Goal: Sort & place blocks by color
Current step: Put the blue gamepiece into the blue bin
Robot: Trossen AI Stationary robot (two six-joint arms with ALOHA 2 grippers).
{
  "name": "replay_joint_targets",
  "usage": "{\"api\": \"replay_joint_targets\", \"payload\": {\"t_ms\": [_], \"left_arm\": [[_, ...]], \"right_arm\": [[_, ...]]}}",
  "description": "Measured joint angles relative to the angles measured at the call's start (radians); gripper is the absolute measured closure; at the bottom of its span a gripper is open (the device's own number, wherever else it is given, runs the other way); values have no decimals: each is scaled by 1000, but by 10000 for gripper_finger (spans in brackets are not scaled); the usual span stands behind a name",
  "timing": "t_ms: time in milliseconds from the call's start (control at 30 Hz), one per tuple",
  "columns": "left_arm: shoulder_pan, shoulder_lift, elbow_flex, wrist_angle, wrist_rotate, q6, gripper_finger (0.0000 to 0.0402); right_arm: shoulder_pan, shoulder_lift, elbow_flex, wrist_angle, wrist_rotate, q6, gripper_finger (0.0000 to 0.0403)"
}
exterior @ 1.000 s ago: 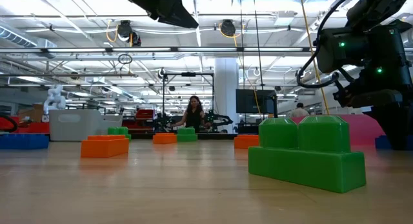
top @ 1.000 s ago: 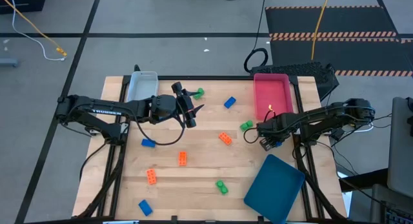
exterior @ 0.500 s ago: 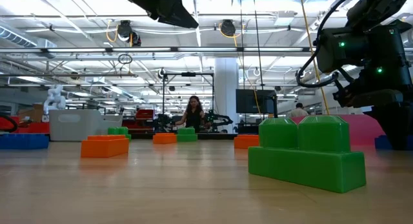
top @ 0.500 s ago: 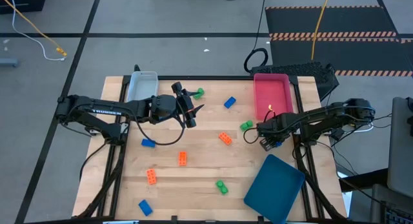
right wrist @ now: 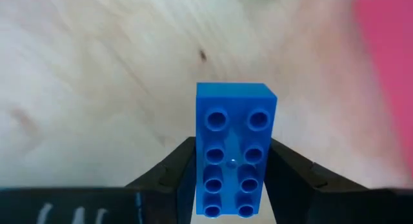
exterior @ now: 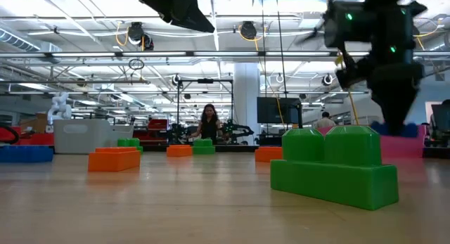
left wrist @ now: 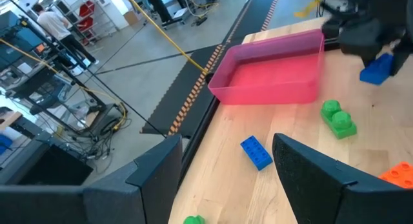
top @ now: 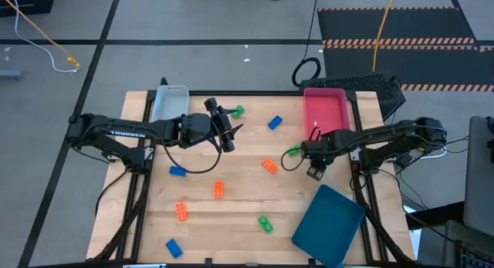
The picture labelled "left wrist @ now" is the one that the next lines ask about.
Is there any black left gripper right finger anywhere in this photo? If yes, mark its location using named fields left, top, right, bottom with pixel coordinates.
left=272, top=132, right=413, bottom=224

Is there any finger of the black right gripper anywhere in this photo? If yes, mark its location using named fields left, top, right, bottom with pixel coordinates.
left=389, top=32, right=413, bottom=77
left=360, top=50, right=382, bottom=69

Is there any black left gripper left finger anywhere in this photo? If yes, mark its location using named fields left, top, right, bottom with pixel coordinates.
left=0, top=133, right=183, bottom=224

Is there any blue building block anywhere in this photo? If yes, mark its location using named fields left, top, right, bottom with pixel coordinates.
left=239, top=135, right=274, bottom=172
left=359, top=52, right=395, bottom=86

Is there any green building block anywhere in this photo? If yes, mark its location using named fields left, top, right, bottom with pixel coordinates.
left=183, top=214, right=207, bottom=224
left=320, top=99, right=358, bottom=140

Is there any orange building block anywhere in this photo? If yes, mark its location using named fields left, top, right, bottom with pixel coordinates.
left=379, top=161, right=413, bottom=190

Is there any pink translucent plastic bin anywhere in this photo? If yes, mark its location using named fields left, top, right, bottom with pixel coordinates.
left=208, top=28, right=326, bottom=106

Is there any black hazard-striped floor mat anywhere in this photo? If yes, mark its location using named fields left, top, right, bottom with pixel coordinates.
left=140, top=0, right=282, bottom=137

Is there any blue equipment cabinet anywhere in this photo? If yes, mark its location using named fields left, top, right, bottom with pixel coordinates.
left=0, top=10, right=45, bottom=72

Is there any person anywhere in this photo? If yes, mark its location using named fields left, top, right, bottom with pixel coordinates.
left=141, top=0, right=177, bottom=25
left=31, top=3, right=100, bottom=77

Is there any cardboard box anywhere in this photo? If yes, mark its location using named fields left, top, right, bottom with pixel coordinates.
left=123, top=10, right=142, bottom=26

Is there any metal shelf rack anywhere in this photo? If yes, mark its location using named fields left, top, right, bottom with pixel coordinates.
left=51, top=0, right=119, bottom=46

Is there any black metal workstation frame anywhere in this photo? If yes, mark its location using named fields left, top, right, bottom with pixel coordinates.
left=0, top=10, right=130, bottom=144

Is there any long yellow hanging cable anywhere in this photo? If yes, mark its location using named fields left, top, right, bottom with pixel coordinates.
left=119, top=0, right=210, bottom=76

